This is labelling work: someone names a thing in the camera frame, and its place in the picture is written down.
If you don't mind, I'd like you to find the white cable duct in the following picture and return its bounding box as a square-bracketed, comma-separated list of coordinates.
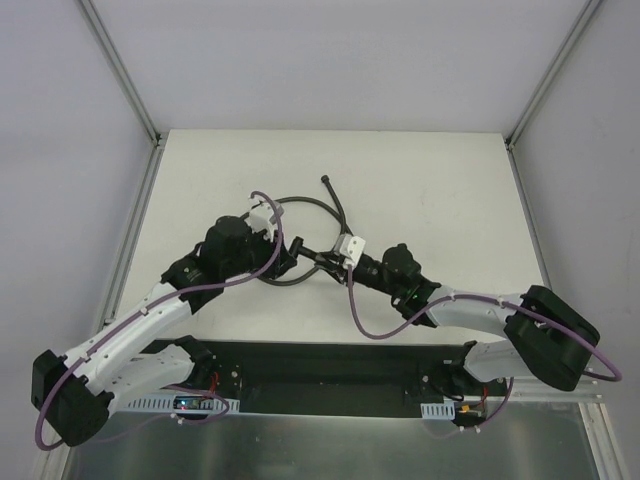
[420, 401, 456, 421]
[119, 394, 240, 415]

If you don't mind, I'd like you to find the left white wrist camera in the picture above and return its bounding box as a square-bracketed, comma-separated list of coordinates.
[248, 198, 284, 242]

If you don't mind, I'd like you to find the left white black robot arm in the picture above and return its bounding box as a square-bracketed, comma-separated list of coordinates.
[31, 204, 296, 451]

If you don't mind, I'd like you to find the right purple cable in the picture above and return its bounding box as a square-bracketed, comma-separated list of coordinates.
[347, 267, 624, 434]

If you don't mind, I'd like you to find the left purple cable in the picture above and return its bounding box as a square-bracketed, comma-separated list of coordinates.
[35, 189, 286, 452]

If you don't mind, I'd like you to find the right aluminium frame post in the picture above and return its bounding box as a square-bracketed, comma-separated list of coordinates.
[504, 0, 604, 149]

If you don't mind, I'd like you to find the left white cable duct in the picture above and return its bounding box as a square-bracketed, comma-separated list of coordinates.
[119, 394, 240, 415]

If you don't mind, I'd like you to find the dark corrugated flexible hose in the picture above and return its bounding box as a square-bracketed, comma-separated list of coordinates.
[247, 174, 359, 287]

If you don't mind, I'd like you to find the purple cable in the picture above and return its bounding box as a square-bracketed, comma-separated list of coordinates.
[35, 189, 286, 452]
[347, 267, 624, 434]

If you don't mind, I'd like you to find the aluminium frame post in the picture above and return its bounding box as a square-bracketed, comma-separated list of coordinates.
[77, 0, 169, 149]
[504, 0, 604, 149]

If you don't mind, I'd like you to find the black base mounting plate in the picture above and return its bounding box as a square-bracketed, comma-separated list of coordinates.
[184, 341, 506, 418]

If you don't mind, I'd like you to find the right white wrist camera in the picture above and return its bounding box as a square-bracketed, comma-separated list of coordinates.
[333, 233, 366, 268]

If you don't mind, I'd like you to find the right white cable duct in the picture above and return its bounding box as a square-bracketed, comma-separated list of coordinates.
[420, 401, 456, 421]

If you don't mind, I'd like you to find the left aluminium frame post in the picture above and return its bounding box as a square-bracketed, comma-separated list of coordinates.
[77, 0, 169, 149]

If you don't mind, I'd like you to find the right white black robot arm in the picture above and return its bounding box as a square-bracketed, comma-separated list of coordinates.
[312, 244, 600, 395]

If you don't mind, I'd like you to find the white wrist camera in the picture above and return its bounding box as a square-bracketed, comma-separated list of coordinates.
[248, 198, 284, 242]
[333, 233, 366, 268]

